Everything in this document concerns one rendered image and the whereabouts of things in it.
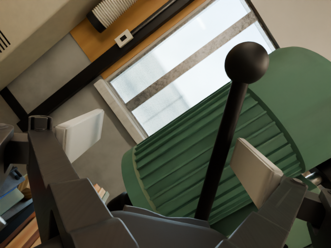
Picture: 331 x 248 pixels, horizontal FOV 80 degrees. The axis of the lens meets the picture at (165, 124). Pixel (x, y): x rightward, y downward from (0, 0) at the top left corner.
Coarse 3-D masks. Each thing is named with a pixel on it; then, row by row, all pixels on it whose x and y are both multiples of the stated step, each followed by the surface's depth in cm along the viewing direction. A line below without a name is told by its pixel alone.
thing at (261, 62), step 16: (240, 48) 15; (256, 48) 15; (224, 64) 17; (240, 64) 15; (256, 64) 15; (240, 80) 16; (256, 80) 16; (240, 96) 17; (224, 112) 18; (224, 128) 17; (224, 144) 18; (224, 160) 18; (208, 176) 19; (208, 192) 19; (208, 208) 19
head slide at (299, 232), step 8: (312, 176) 34; (320, 176) 33; (312, 184) 27; (320, 184) 33; (248, 208) 31; (256, 208) 30; (232, 216) 31; (240, 216) 30; (216, 224) 32; (224, 224) 31; (232, 224) 30; (296, 224) 28; (304, 224) 28; (224, 232) 30; (232, 232) 29; (296, 232) 28; (304, 232) 28; (288, 240) 29; (296, 240) 29; (304, 240) 29
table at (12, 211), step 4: (24, 176) 50; (20, 200) 46; (24, 200) 46; (28, 200) 47; (32, 200) 48; (16, 204) 44; (20, 204) 45; (24, 204) 46; (28, 204) 47; (12, 208) 43; (16, 208) 44; (20, 208) 45; (8, 212) 42; (12, 212) 43; (16, 212) 43; (4, 216) 41; (8, 216) 42
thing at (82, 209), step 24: (48, 120) 12; (48, 144) 10; (48, 168) 8; (72, 168) 8; (48, 192) 6; (72, 192) 6; (96, 192) 6; (48, 216) 6; (72, 216) 5; (96, 216) 5; (72, 240) 4; (96, 240) 4; (120, 240) 4
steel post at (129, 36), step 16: (176, 0) 148; (192, 0) 150; (160, 16) 150; (128, 32) 151; (144, 32) 153; (112, 48) 157; (128, 48) 156; (96, 64) 160; (112, 64) 165; (80, 80) 163; (64, 96) 167; (32, 112) 171; (48, 112) 170
